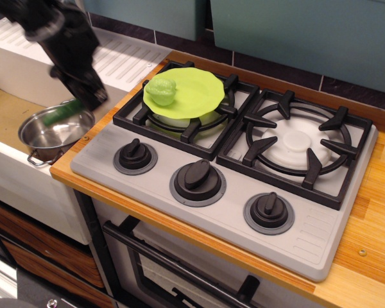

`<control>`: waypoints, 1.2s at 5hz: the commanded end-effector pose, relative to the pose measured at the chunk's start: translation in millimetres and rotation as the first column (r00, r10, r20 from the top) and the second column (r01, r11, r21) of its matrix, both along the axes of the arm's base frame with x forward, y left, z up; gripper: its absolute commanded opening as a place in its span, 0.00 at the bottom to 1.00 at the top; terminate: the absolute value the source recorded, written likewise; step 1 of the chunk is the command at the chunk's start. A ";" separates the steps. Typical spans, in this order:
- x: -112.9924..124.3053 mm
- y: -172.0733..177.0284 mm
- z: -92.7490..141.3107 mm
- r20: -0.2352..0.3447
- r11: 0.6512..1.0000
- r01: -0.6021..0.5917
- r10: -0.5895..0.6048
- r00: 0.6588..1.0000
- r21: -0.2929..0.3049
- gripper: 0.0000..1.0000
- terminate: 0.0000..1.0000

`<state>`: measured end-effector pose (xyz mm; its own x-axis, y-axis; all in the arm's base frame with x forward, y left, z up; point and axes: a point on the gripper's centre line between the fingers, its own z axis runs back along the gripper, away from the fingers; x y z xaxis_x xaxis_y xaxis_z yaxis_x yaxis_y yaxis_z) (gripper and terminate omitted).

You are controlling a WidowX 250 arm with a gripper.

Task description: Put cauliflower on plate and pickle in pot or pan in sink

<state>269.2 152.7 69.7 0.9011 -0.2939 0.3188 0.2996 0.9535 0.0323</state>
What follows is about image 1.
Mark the wooden drawer front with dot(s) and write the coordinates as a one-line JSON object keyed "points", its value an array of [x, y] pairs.
{"points": [[53, 257]]}

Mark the black left stove knob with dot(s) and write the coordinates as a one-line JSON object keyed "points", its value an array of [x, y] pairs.
{"points": [[135, 158]]}

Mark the black oven door handle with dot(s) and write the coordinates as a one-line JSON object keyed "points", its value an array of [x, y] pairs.
{"points": [[123, 234]]}

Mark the black left burner grate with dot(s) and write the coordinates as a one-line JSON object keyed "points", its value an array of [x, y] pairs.
{"points": [[202, 136]]}

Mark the black stove knob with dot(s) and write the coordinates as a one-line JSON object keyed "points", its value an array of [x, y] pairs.
{"points": [[269, 214], [198, 184], [135, 158]]}

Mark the black middle stove knob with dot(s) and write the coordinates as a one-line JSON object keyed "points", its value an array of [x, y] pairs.
{"points": [[198, 184]]}

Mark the white right burner cap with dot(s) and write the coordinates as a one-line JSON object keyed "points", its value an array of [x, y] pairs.
{"points": [[294, 138]]}

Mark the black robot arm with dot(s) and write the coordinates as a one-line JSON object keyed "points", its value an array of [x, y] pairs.
{"points": [[38, 19]]}

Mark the black right burner grate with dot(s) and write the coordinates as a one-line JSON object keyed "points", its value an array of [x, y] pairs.
{"points": [[328, 184]]}

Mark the black right stove knob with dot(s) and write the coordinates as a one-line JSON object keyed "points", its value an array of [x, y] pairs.
{"points": [[269, 214]]}

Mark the green toy cauliflower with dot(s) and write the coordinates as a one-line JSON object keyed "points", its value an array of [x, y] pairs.
{"points": [[161, 90]]}

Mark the white sink unit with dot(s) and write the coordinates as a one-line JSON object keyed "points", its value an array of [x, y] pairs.
{"points": [[26, 87]]}

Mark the lime green plate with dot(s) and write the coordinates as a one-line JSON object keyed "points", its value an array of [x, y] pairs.
{"points": [[198, 92]]}

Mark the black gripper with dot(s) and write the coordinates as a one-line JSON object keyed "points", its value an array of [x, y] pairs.
{"points": [[71, 50]]}

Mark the black burner grate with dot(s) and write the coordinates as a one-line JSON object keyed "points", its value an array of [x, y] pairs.
{"points": [[328, 184], [202, 136]]}

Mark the green toy pickle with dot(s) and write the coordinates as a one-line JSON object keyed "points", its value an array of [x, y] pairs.
{"points": [[63, 111]]}

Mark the grey stove top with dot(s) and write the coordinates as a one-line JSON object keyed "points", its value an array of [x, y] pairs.
{"points": [[307, 248]]}

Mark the stainless steel pot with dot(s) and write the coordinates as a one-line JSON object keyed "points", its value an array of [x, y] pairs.
{"points": [[47, 144]]}

